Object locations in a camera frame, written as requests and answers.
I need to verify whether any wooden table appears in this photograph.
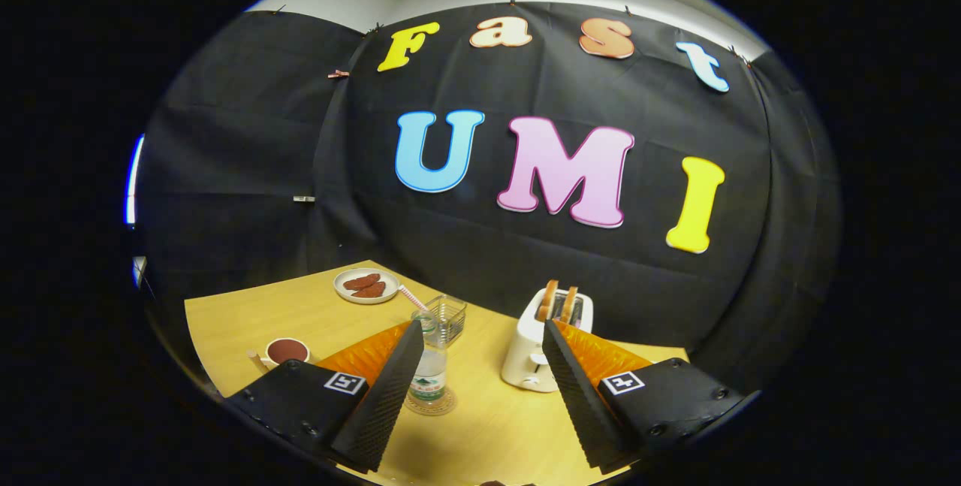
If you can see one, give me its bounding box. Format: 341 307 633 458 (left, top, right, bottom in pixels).
184 259 690 486

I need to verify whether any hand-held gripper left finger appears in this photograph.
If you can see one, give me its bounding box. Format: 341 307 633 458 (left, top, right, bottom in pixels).
223 320 426 474

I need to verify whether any striped drinking straw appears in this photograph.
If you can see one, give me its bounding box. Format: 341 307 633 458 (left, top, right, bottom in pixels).
398 285 431 315

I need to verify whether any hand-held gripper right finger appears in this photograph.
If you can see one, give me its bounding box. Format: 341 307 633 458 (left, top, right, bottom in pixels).
541 319 761 476

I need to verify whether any metal wire basket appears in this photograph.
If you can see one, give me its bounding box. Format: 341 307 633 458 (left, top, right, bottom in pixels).
425 294 468 349

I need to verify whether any black backdrop cloth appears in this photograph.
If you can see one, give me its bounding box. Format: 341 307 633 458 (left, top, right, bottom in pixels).
137 2 842 400

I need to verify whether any white toaster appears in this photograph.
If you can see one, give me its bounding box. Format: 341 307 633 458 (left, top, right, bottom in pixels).
501 288 595 394

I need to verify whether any round cork coaster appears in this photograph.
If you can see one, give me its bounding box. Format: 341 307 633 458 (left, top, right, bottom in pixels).
404 388 458 418

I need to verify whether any beige cup with wooden handle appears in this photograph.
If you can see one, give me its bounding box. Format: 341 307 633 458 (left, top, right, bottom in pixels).
247 337 312 372

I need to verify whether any clear plastic juice bottle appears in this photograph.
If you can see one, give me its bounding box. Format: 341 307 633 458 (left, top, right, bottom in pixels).
409 310 450 403

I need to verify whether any white round plate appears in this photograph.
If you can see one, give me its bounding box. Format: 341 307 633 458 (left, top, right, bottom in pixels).
333 267 400 306

